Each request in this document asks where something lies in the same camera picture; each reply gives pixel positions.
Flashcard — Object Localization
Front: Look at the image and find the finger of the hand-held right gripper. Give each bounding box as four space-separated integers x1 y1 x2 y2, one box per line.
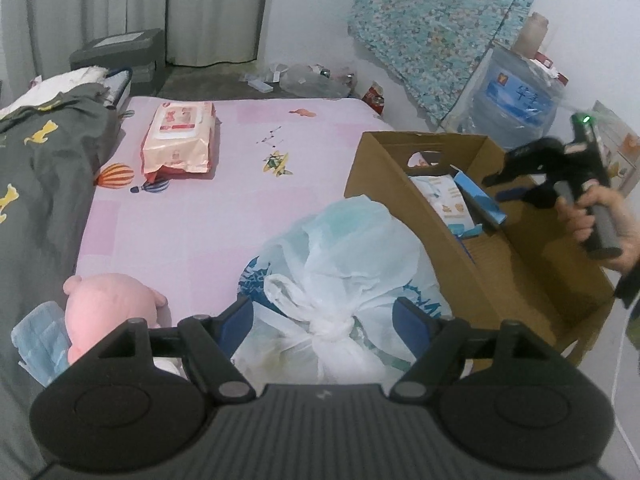
482 162 541 186
495 185 530 203

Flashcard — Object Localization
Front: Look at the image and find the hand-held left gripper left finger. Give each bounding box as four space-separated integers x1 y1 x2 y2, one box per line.
97 296 257 403

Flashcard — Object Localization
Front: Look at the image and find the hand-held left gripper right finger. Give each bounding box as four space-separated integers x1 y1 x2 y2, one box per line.
390 297 548 403

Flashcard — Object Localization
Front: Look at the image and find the blue carton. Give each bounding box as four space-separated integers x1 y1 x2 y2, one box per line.
451 170 508 234

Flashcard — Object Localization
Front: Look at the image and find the white wipes pack orange print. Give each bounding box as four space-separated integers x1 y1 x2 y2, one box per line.
409 175 477 237

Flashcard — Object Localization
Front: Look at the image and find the brown cardboard box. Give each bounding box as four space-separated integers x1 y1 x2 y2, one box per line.
344 131 617 367

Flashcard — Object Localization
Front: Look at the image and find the white plastic bag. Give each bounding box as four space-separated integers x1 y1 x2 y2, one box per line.
232 195 453 386

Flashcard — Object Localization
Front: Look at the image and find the pink plush toy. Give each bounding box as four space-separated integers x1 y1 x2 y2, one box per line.
62 272 168 366

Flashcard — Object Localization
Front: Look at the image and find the blue face mask pack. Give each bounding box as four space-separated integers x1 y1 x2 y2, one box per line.
11 301 72 387

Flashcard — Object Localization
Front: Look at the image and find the person's right forearm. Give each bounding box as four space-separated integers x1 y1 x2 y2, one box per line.
612 255 640 311

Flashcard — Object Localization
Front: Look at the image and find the person's right hand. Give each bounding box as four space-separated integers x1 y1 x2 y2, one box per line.
556 185 640 276

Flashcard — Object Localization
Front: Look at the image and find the printed board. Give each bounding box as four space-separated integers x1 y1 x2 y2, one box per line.
592 100 640 196

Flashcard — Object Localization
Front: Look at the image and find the blue white tissue packet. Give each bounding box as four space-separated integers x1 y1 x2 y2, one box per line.
239 255 273 306

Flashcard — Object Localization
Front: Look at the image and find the blue water jug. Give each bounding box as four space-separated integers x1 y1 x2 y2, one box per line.
467 42 569 150

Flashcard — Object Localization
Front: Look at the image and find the red tag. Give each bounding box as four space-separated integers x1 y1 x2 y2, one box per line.
534 52 569 87

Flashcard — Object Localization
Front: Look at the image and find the beige jar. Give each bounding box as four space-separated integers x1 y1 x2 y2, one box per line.
512 12 550 58

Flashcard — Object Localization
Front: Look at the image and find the red can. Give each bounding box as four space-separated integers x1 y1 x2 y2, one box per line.
361 82 387 112

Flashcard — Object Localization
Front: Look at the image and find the teal patterned mat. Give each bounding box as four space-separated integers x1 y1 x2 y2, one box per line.
347 0 549 127

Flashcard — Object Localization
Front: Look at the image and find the pink orange wet wipes pack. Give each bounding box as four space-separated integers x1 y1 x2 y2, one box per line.
141 101 217 182

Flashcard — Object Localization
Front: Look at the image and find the clear plastic bag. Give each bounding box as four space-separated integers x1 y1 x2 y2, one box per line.
279 62 362 99

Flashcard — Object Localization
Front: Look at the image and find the grey blanket yellow print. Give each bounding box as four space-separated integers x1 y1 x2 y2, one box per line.
0 82 131 476

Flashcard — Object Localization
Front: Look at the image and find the small white box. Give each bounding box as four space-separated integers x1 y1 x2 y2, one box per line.
239 71 277 94

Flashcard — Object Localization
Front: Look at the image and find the blue edged striped cloth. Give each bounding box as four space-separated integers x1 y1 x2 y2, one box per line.
102 67 134 111

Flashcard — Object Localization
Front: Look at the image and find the grey storage box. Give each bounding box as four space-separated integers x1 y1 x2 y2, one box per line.
69 27 166 97

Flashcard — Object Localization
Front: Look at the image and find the white cloth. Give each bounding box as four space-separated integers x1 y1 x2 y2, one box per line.
0 65 110 117

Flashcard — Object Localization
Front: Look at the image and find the grey curtain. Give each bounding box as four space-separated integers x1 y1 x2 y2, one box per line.
167 0 274 67
0 0 170 88

